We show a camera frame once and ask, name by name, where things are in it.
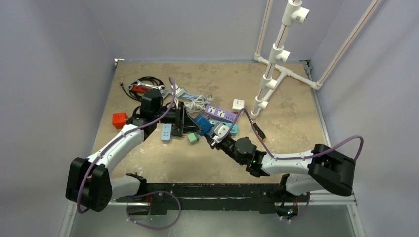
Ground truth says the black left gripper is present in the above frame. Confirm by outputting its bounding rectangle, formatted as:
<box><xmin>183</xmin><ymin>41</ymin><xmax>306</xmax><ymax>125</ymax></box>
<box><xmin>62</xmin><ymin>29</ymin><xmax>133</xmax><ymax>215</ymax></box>
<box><xmin>153</xmin><ymin>101</ymin><xmax>201</xmax><ymax>132</ymax></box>

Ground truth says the green block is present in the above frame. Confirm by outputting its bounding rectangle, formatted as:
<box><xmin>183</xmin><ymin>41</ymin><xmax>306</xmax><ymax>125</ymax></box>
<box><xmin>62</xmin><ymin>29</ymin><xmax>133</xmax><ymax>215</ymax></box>
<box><xmin>187</xmin><ymin>133</ymin><xmax>199</xmax><ymax>144</ymax></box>

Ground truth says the blue block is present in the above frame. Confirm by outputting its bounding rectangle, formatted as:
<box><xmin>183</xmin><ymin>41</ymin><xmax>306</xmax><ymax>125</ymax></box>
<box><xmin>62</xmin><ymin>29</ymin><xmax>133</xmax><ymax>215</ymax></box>
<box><xmin>193</xmin><ymin>114</ymin><xmax>212</xmax><ymax>136</ymax></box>

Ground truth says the white power cord bundle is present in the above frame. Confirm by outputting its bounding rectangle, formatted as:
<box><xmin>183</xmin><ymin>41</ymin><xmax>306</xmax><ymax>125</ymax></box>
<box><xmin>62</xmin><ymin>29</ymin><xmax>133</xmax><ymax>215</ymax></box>
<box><xmin>185</xmin><ymin>95</ymin><xmax>215</xmax><ymax>114</ymax></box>

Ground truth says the purple power strip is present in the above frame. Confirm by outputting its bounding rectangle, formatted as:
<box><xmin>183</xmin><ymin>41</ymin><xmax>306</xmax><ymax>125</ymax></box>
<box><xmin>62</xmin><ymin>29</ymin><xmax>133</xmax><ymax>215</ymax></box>
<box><xmin>204</xmin><ymin>104</ymin><xmax>237</xmax><ymax>123</ymax></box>

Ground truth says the light blue cord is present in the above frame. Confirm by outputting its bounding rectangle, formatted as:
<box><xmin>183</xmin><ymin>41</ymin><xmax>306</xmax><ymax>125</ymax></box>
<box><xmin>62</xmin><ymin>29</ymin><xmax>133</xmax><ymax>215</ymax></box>
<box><xmin>180</xmin><ymin>90</ymin><xmax>205</xmax><ymax>102</ymax></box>

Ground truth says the white cube power socket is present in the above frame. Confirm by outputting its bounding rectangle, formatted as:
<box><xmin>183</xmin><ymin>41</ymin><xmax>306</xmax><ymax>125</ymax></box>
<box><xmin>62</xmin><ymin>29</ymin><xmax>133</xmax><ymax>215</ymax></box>
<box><xmin>232</xmin><ymin>99</ymin><xmax>245</xmax><ymax>112</ymax></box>

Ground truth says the red cube socket adapter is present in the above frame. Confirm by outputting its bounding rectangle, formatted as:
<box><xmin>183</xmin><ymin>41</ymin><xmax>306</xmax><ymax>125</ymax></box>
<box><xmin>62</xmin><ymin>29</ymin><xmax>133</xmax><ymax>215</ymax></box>
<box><xmin>112</xmin><ymin>112</ymin><xmax>128</xmax><ymax>129</ymax></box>

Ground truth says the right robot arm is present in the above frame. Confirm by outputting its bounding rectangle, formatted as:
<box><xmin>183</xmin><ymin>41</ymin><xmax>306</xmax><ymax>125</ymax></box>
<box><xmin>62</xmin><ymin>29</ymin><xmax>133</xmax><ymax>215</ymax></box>
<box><xmin>204</xmin><ymin>135</ymin><xmax>356</xmax><ymax>201</ymax></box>

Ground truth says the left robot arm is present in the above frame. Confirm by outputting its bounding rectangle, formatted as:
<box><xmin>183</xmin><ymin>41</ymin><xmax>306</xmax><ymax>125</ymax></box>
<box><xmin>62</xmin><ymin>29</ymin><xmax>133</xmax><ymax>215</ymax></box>
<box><xmin>65</xmin><ymin>89</ymin><xmax>201</xmax><ymax>212</ymax></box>

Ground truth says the teal power strip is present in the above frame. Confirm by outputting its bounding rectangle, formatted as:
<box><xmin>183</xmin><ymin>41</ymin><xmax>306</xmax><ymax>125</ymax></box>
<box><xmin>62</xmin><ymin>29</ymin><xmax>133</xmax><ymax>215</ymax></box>
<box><xmin>209</xmin><ymin>119</ymin><xmax>239</xmax><ymax>136</ymax></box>

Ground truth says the light blue power strip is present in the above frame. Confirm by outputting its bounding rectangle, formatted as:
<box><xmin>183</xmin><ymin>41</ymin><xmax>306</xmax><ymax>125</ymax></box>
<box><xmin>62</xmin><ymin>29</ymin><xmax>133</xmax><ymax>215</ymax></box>
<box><xmin>161</xmin><ymin>123</ymin><xmax>172</xmax><ymax>142</ymax></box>

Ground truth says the yellow black screwdriver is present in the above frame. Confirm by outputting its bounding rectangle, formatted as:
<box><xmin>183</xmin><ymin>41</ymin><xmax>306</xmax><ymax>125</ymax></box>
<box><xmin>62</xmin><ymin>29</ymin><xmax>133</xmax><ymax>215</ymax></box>
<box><xmin>251</xmin><ymin>121</ymin><xmax>266</xmax><ymax>142</ymax></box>

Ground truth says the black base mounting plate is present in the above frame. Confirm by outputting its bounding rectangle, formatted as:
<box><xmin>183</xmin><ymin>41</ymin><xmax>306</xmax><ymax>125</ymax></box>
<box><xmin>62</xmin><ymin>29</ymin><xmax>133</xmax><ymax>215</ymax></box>
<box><xmin>116</xmin><ymin>183</ymin><xmax>308</xmax><ymax>215</ymax></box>

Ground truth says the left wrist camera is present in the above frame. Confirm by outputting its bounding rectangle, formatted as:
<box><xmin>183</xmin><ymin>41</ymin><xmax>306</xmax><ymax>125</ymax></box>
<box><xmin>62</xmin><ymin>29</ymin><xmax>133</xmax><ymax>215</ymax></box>
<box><xmin>168</xmin><ymin>87</ymin><xmax>186</xmax><ymax>99</ymax></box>

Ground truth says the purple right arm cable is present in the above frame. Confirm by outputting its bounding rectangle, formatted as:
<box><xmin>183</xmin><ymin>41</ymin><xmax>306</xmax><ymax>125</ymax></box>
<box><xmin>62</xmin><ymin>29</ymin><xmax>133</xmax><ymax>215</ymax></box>
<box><xmin>216</xmin><ymin>108</ymin><xmax>364</xmax><ymax>162</ymax></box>

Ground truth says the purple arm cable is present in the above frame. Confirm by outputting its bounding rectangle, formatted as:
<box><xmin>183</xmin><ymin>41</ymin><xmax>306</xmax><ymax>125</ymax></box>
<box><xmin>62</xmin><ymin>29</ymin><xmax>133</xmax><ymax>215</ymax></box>
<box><xmin>76</xmin><ymin>77</ymin><xmax>179</xmax><ymax>214</ymax></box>
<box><xmin>216</xmin><ymin>108</ymin><xmax>364</xmax><ymax>162</ymax></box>

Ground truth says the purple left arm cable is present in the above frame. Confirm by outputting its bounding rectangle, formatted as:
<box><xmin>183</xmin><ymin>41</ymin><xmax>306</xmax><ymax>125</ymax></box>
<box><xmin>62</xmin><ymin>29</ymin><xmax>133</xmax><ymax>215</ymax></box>
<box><xmin>76</xmin><ymin>77</ymin><xmax>179</xmax><ymax>214</ymax></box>

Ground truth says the coiled black cable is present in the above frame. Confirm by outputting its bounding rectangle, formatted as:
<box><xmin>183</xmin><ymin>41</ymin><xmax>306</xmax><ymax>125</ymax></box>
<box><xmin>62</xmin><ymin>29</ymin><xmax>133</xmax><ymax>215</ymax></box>
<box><xmin>120</xmin><ymin>76</ymin><xmax>165</xmax><ymax>100</ymax></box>

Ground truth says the red handled adjustable wrench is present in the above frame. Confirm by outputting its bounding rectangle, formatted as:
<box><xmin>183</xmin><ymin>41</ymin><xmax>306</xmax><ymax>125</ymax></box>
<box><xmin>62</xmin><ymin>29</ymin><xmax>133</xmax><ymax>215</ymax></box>
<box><xmin>126</xmin><ymin>81</ymin><xmax>167</xmax><ymax>101</ymax></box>

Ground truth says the aluminium frame rail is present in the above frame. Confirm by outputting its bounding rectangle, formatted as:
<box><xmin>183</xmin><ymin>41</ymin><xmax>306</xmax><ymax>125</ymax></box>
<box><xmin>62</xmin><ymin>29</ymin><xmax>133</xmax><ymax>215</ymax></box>
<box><xmin>59</xmin><ymin>183</ymin><xmax>364</xmax><ymax>237</ymax></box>

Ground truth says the white PVC pipe frame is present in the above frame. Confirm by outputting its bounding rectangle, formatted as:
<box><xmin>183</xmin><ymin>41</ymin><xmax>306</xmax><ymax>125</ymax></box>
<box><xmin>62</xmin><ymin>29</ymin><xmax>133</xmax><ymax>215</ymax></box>
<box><xmin>251</xmin><ymin>0</ymin><xmax>381</xmax><ymax>119</ymax></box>

